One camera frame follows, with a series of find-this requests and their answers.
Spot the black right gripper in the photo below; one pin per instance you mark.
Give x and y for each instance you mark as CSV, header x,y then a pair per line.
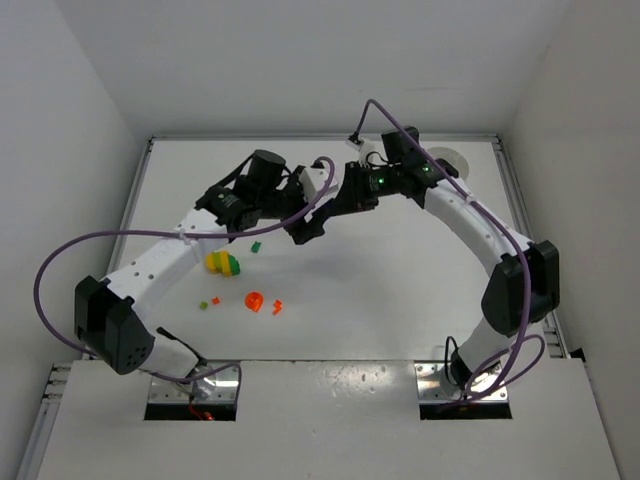
x,y
347,188

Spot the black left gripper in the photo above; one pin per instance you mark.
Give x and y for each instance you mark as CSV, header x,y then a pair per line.
x,y
291,198

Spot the yellow green lego stack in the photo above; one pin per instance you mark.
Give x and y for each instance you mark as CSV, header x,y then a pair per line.
x,y
223,263

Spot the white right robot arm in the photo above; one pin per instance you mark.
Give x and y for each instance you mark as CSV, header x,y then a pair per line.
x,y
523,275

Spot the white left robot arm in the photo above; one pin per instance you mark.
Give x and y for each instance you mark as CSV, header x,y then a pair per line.
x,y
110,314

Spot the orange zigzag lego piece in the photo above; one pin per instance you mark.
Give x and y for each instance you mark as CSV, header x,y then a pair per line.
x,y
277,307

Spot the orange round lego piece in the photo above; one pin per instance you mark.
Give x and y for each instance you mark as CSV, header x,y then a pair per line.
x,y
254,301

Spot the white round divided container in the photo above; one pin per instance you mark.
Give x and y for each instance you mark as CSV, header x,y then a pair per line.
x,y
452,157

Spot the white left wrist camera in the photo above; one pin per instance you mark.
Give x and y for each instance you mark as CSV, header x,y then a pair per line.
x,y
313,180

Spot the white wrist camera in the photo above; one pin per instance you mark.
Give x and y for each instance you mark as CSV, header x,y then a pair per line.
x,y
362,145
313,180

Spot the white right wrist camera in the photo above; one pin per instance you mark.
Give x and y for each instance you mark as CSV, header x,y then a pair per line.
x,y
362,145

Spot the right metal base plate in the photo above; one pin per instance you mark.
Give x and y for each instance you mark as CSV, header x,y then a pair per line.
x,y
434,388

